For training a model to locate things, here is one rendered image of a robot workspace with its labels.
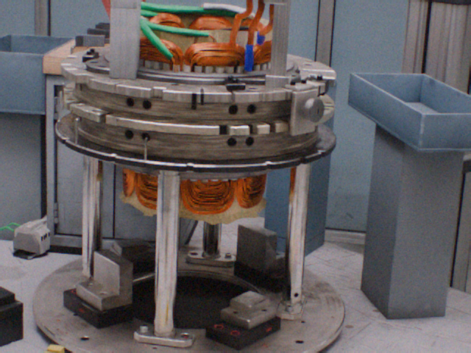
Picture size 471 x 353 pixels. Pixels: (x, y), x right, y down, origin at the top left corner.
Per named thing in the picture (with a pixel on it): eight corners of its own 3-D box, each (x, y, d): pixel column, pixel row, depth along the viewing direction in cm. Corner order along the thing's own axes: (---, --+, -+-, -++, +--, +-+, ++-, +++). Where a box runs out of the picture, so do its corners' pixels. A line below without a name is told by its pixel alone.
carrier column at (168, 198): (151, 343, 111) (157, 165, 105) (154, 334, 114) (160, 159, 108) (174, 345, 111) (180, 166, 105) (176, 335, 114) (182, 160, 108)
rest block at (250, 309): (219, 319, 115) (220, 301, 114) (248, 306, 119) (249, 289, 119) (248, 330, 113) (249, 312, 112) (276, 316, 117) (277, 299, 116)
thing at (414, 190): (480, 341, 121) (510, 114, 113) (397, 346, 119) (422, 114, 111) (404, 267, 144) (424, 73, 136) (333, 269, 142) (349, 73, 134)
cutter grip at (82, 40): (75, 46, 135) (75, 34, 134) (75, 45, 136) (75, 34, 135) (104, 47, 136) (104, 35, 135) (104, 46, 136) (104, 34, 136)
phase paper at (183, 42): (149, 68, 108) (150, 26, 107) (151, 65, 109) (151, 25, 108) (222, 71, 108) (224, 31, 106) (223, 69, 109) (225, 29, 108)
